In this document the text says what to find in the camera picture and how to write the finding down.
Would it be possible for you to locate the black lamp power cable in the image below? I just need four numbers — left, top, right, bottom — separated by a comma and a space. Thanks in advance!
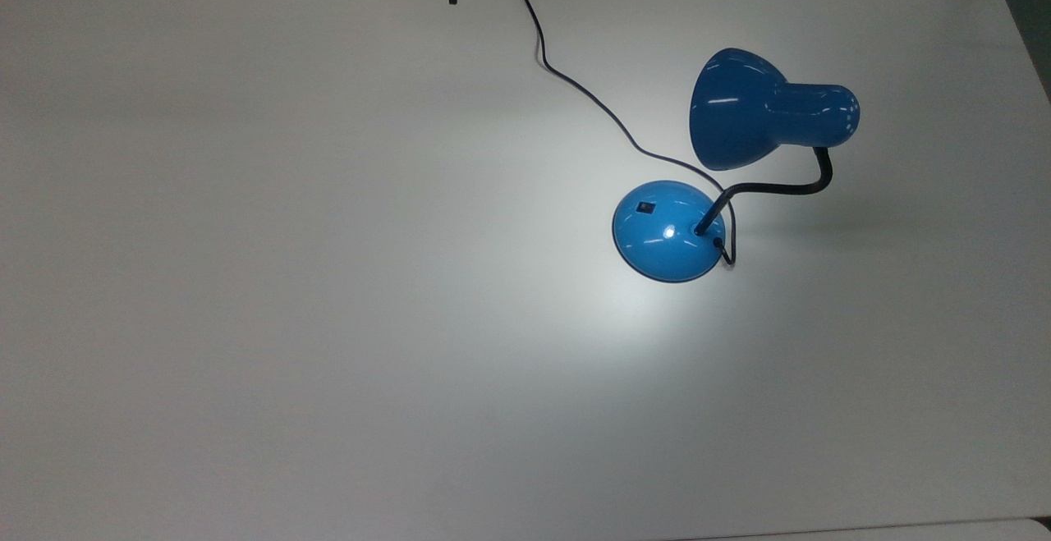
513, 0, 737, 268

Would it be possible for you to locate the blue gooseneck desk lamp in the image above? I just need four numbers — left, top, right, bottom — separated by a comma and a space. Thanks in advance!
612, 47, 861, 284

